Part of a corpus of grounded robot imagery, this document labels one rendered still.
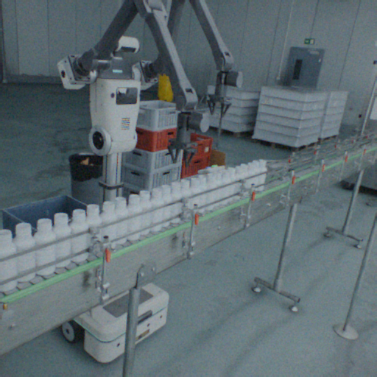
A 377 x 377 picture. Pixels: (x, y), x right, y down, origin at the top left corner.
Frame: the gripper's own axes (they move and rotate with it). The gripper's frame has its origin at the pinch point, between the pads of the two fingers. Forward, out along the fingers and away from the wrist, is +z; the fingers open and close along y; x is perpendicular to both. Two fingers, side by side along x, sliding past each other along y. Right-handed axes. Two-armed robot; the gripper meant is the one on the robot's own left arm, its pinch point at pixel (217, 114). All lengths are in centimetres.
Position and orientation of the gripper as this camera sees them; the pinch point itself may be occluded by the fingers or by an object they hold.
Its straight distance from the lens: 197.8
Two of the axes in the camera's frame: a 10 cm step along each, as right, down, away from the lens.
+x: -6.3, 1.8, -7.5
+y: -7.7, -2.9, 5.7
